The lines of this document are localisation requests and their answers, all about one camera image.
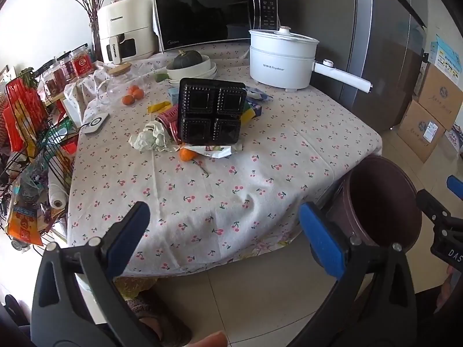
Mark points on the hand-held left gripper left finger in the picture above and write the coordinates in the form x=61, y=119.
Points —
x=126, y=236

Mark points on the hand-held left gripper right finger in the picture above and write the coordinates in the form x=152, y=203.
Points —
x=322, y=240

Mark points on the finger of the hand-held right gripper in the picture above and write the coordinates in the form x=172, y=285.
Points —
x=455, y=186
x=432, y=204

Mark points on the brown round bin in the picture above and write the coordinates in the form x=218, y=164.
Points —
x=379, y=195

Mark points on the white tissue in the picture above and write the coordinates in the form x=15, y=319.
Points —
x=150, y=137

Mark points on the white printed wrapper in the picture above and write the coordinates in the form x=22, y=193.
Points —
x=215, y=150

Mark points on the red drink can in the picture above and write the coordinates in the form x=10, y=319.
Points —
x=168, y=119

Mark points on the black compartment plastic tray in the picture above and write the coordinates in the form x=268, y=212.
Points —
x=211, y=112

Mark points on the torn dark blue carton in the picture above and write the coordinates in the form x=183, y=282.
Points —
x=258, y=93

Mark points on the person's right hand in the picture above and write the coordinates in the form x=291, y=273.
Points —
x=450, y=289

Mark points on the brown cardboard box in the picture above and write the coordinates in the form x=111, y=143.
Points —
x=441, y=90
x=419, y=130

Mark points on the white paper roll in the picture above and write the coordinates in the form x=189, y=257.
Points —
x=58, y=197

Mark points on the brown knitted slipper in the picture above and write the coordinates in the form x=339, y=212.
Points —
x=170, y=318

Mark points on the cherry print tablecloth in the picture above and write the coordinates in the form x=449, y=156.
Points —
x=253, y=177

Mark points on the orange snack packet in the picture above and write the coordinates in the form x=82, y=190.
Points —
x=23, y=226

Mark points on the blue white printed box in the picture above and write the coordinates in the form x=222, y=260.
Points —
x=448, y=56

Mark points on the yellow packet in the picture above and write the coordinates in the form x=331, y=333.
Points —
x=159, y=107

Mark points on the yellow green wrapper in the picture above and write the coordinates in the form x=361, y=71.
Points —
x=248, y=116

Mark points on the light blue drink carton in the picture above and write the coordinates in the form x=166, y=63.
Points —
x=174, y=95

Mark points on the glass jar wooden lid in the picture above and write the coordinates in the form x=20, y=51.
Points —
x=115, y=79

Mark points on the small green fruit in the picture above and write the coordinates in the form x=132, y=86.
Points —
x=161, y=77

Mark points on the grey refrigerator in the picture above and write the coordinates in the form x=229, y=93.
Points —
x=361, y=43

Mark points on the glass jar dark contents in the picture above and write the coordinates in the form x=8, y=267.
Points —
x=65, y=70
x=51, y=83

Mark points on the red label glass jar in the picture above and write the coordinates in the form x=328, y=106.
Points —
x=82, y=63

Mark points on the white electric cooking pot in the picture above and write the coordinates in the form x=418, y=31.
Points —
x=278, y=65

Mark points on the white plate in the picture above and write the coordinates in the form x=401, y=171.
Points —
x=211, y=76

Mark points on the white oval dish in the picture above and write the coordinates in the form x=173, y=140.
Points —
x=200, y=68

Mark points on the dark green squash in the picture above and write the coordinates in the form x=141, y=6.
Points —
x=187, y=60

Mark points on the stack of white bowls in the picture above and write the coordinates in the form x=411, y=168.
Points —
x=212, y=69

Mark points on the white air fryer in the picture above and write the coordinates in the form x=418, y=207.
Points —
x=123, y=18

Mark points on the vase of dried branches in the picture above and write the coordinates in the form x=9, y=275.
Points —
x=96, y=11

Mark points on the black microwave oven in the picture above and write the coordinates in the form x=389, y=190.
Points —
x=202, y=11

